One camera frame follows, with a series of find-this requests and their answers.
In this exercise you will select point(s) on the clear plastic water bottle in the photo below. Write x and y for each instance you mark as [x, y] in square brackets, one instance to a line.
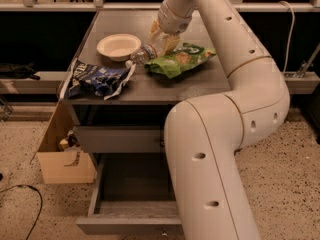
[148, 51]

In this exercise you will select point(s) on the grey wooden drawer cabinet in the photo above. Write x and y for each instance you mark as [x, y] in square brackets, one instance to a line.
[147, 97]

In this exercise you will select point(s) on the green snack bag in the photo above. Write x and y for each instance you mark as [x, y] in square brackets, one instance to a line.
[182, 59]

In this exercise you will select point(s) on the cardboard box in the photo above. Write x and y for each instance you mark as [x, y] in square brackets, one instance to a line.
[60, 161]

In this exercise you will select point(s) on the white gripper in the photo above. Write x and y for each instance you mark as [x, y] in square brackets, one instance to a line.
[172, 21]

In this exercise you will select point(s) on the closed upper grey drawer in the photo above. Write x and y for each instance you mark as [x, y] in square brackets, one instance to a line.
[120, 139]

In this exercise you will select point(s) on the black object on ledge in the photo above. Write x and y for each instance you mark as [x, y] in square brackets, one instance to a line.
[18, 71]

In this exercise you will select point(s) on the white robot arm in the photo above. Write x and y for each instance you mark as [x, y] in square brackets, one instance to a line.
[202, 133]

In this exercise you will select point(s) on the blue chip bag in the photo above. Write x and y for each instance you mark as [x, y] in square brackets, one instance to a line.
[101, 81]

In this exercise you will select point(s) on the white paper bowl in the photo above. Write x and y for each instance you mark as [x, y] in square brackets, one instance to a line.
[118, 47]

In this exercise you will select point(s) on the metal railing frame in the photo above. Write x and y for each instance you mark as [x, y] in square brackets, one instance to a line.
[64, 5]

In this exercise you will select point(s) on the open bottom grey drawer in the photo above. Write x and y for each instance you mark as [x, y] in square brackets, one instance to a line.
[133, 194]

